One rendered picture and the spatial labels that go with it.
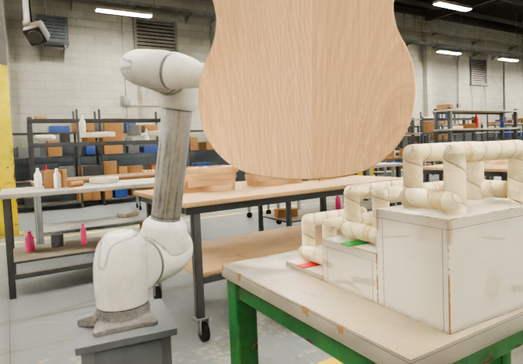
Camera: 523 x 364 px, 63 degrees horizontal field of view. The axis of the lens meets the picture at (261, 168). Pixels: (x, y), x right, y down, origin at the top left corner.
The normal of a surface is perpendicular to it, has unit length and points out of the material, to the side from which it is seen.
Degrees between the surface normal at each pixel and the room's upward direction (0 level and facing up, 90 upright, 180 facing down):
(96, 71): 90
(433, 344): 0
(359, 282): 90
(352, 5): 90
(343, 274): 90
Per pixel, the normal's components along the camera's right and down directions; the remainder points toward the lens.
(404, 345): -0.04, -1.00
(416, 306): -0.87, 0.06
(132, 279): 0.63, -0.01
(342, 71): -0.27, 0.06
